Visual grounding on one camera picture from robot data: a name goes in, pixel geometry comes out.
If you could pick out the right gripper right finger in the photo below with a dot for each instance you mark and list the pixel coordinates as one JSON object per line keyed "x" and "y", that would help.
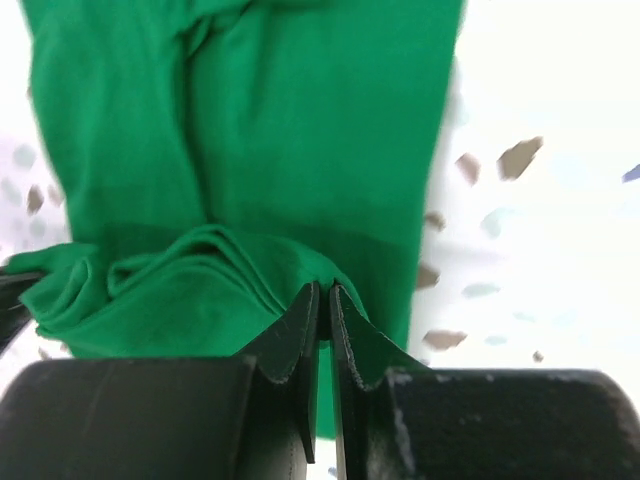
{"x": 398, "y": 419}

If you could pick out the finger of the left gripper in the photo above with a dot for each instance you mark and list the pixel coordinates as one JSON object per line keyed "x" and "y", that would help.
{"x": 14, "y": 315}

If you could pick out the green t shirt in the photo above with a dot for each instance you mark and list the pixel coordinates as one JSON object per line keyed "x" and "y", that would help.
{"x": 216, "y": 156}

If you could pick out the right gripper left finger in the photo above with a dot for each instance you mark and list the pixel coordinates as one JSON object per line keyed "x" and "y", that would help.
{"x": 250, "y": 415}

